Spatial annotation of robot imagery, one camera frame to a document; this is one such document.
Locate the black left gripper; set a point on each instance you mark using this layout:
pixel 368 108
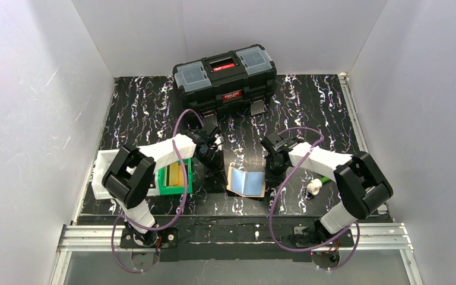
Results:
pixel 211 158

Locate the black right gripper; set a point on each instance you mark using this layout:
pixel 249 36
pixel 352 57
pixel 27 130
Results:
pixel 274 167

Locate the yellow cards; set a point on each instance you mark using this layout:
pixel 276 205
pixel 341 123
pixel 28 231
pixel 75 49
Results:
pixel 174 175

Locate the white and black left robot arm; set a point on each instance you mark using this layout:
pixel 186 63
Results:
pixel 129 175

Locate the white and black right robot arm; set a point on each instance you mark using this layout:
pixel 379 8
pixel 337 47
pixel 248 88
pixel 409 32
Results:
pixel 362 186

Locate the black plastic toolbox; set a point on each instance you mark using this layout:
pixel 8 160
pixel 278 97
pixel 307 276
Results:
pixel 228 82

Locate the white plastic bin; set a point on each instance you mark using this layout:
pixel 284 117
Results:
pixel 103 160

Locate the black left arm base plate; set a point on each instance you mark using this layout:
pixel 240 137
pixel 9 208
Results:
pixel 132 239

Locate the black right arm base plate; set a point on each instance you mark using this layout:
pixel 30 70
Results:
pixel 303 237

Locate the aluminium front rail frame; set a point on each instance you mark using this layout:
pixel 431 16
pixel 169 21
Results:
pixel 92 255

